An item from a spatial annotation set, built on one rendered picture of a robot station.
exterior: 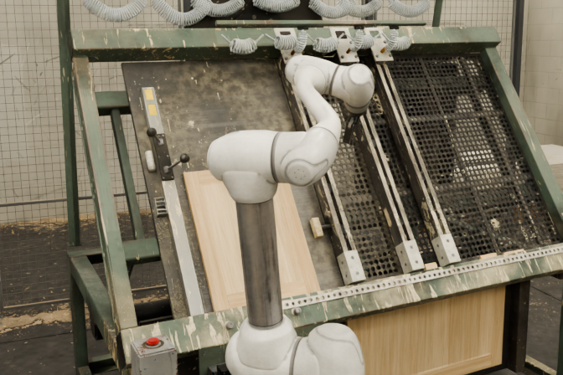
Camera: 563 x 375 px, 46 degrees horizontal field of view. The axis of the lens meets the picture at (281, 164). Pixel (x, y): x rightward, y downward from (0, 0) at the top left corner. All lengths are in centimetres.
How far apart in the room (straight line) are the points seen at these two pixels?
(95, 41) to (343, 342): 158
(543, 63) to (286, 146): 775
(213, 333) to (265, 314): 59
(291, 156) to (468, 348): 205
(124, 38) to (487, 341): 222
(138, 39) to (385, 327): 164
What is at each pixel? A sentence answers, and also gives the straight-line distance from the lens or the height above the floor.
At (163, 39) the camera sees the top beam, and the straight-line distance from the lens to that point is 284.
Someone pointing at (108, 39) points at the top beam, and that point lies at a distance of 279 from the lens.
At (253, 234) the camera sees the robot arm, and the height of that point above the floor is 136.
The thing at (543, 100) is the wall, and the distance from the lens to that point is 923.
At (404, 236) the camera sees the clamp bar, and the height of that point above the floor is 104.
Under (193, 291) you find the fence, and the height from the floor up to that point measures 97.
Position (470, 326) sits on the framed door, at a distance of 340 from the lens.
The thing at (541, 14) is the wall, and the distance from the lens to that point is 929.
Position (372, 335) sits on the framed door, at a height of 57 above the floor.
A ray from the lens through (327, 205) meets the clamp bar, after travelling 274.
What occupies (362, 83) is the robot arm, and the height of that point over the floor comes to 173.
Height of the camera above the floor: 187
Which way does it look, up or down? 11 degrees down
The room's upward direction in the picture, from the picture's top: 1 degrees counter-clockwise
